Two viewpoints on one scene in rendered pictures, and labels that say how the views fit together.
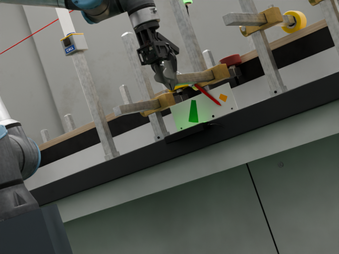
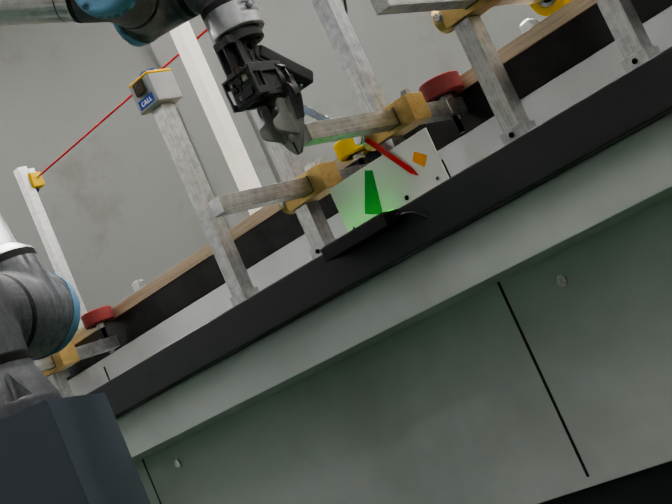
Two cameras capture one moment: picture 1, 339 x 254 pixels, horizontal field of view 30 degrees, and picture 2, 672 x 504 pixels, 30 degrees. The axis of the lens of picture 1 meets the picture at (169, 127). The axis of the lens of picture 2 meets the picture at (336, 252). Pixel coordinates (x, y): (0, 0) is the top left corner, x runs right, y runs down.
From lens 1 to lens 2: 0.35 m
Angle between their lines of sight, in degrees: 9
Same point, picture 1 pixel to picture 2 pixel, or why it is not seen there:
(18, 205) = (17, 398)
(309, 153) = (613, 253)
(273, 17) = not seen: outside the picture
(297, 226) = (608, 400)
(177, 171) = (361, 312)
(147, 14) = (233, 13)
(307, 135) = (583, 215)
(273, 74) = (504, 100)
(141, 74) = not seen: hidden behind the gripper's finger
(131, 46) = not seen: hidden behind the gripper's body
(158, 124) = (314, 225)
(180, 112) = (348, 198)
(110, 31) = (318, 64)
